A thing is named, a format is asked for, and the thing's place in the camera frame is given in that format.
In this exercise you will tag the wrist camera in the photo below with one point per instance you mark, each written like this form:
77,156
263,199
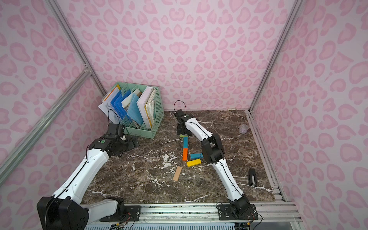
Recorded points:
115,131
180,116

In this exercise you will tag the white paper sheets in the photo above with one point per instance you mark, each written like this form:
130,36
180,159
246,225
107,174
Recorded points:
107,106

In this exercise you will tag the clear plastic cup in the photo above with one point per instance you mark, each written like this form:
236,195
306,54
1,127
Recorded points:
243,128

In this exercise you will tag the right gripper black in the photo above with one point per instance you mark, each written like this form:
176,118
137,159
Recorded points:
183,132

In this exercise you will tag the green plastic file basket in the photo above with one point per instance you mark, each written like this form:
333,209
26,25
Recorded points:
158,111

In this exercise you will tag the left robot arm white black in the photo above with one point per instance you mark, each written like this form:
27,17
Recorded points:
64,210

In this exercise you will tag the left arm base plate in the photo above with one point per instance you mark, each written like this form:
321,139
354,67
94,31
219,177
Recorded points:
123,214

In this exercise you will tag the white booklets stack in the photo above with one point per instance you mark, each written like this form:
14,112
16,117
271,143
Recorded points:
146,106

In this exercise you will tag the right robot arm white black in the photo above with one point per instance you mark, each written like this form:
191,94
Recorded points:
214,154

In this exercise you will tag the orange building block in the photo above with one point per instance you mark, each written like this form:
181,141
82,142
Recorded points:
185,154

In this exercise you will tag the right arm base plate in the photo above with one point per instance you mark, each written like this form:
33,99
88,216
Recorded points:
226,212

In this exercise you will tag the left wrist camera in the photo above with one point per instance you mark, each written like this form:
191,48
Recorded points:
115,131

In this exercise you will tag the aluminium front rail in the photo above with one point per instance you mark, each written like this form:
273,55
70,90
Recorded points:
205,216

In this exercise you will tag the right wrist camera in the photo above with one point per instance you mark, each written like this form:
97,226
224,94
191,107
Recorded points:
180,116

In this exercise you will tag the light blue folder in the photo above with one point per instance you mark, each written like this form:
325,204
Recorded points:
133,111

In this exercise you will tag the blue folders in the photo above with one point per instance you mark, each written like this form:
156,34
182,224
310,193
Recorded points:
117,100

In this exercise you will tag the black small device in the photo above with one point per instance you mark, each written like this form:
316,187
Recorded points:
252,178

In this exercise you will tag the teal block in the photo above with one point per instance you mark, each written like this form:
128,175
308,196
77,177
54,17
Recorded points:
185,142
195,156

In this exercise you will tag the natural wood building block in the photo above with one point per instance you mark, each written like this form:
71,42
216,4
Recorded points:
177,173

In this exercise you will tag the yellow building block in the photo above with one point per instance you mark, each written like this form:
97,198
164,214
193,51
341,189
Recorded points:
194,162

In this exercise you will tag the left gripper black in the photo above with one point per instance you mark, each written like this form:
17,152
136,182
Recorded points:
130,143

